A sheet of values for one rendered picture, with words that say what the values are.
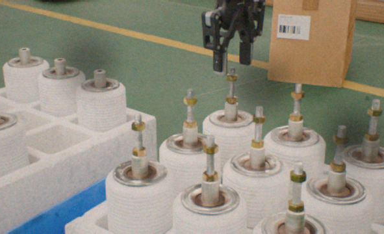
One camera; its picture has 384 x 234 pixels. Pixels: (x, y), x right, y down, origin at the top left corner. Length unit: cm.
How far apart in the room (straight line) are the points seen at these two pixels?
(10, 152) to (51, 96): 25
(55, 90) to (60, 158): 21
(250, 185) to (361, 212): 15
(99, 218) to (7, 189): 19
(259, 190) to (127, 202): 18
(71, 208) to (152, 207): 28
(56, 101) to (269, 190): 56
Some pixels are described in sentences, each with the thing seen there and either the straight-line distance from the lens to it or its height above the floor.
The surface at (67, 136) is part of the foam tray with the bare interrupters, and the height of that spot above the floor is 16.
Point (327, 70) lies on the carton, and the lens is 191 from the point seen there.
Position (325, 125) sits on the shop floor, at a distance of 163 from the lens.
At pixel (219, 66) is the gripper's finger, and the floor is 36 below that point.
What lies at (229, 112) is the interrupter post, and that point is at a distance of 97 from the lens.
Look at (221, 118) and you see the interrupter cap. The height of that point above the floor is 25.
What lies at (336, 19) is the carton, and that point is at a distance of 187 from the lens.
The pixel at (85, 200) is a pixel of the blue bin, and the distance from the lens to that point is 106.
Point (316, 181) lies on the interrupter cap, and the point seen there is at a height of 25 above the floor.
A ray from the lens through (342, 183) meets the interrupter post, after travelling 78.
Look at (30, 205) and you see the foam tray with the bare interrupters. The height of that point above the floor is 12.
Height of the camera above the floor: 64
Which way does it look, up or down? 22 degrees down
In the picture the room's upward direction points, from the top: straight up
